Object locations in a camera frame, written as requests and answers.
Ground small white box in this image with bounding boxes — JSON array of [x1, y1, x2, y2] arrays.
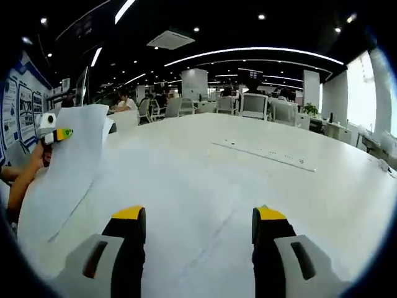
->
[[377, 158, 395, 175]]

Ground computer monitor on desk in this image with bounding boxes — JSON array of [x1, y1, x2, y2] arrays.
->
[[75, 66, 90, 107]]

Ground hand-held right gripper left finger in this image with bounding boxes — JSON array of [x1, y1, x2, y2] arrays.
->
[[57, 204, 147, 298]]

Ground green potted plant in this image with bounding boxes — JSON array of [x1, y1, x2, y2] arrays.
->
[[303, 102, 319, 117]]

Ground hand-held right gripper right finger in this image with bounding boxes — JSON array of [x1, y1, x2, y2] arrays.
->
[[251, 204, 352, 298]]

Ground group of white office chairs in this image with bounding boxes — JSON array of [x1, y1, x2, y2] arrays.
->
[[138, 92, 301, 125]]

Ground hanging black display screen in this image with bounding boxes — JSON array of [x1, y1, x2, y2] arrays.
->
[[238, 68, 264, 81]]

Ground round ceiling spotlights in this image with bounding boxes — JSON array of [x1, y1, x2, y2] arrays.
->
[[21, 12, 357, 58]]

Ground curved ceiling light strip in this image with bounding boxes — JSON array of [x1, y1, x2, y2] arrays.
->
[[163, 47, 346, 68], [114, 0, 137, 25]]

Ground ceiling air conditioner vent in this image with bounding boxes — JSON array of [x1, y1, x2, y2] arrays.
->
[[146, 29, 196, 51]]

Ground white cloth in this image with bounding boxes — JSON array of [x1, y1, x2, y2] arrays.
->
[[49, 145, 316, 298], [17, 104, 115, 243]]

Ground white storage shelf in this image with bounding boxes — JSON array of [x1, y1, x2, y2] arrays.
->
[[45, 79, 78, 110]]

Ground white desk partition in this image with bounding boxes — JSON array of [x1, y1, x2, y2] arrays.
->
[[106, 109, 140, 133]]

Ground person's left hand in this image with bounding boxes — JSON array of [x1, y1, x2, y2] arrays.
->
[[30, 142, 53, 171]]

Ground white table socket strip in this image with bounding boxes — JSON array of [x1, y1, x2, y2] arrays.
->
[[211, 142, 318, 174]]

